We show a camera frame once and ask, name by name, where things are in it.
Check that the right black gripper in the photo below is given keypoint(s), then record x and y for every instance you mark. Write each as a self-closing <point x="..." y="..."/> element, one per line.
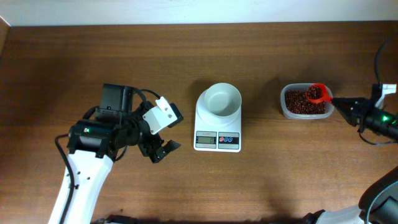
<point x="356" y="116"/>

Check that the white round bowl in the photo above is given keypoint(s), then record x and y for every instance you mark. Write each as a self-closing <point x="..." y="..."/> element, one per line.
<point x="222" y="99"/>

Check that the red beans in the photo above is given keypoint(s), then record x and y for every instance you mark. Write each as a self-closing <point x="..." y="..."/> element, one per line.
<point x="296" y="102"/>

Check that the clear plastic container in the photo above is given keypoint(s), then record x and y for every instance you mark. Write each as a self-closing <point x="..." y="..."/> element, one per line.
<point x="303" y="87"/>

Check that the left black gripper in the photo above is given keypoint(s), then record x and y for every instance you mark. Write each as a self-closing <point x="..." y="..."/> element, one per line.
<point x="148" y="149"/>

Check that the orange measuring scoop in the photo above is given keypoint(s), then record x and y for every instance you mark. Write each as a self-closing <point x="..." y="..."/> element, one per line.
<point x="318" y="93"/>

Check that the white digital kitchen scale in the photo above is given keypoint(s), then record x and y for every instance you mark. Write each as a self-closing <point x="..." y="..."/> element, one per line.
<point x="214" y="133"/>

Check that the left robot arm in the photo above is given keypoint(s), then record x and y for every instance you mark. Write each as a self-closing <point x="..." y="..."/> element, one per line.
<point x="123" y="118"/>

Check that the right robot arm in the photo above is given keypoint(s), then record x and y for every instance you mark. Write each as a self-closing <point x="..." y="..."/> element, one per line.
<point x="379" y="202"/>

